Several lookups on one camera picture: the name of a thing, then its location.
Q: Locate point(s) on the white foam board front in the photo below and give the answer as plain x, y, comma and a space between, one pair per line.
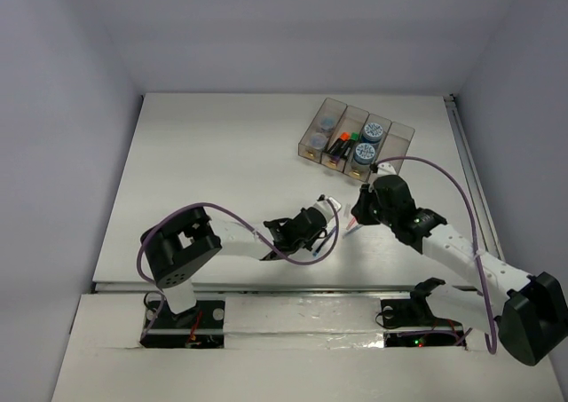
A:
104, 362

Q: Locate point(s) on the aluminium rail right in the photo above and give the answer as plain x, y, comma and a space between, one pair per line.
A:
488, 234

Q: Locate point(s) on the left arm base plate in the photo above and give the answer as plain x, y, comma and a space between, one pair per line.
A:
202, 327

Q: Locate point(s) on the clear jar purple clips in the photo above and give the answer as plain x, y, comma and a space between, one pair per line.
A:
318, 140

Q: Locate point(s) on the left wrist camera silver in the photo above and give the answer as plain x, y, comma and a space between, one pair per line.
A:
328, 207

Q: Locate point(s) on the clear blue pen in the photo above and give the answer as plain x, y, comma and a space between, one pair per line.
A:
352, 231

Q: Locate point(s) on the clear pen cap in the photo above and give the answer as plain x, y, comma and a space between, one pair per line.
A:
347, 210

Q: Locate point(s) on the clear jar blue clips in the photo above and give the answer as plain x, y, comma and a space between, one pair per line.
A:
327, 123

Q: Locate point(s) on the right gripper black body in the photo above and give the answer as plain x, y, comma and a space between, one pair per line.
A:
385, 216

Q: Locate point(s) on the blue white tub front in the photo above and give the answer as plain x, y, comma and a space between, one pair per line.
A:
363, 156

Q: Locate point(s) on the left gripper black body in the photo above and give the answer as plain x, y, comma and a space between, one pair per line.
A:
315, 224

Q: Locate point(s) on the clear four-compartment organizer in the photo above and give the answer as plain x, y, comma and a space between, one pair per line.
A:
394, 146

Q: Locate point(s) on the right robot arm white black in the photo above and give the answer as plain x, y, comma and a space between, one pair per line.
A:
526, 312

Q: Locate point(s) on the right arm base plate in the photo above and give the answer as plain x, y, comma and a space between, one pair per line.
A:
412, 311

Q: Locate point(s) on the orange cap highlighter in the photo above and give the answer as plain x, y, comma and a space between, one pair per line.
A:
338, 143

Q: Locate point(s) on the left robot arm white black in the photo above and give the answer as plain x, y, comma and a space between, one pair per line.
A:
174, 250

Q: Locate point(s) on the purple cap highlighter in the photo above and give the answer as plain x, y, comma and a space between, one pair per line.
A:
341, 154

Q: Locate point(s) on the blue pen middle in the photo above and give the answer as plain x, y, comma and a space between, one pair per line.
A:
325, 240

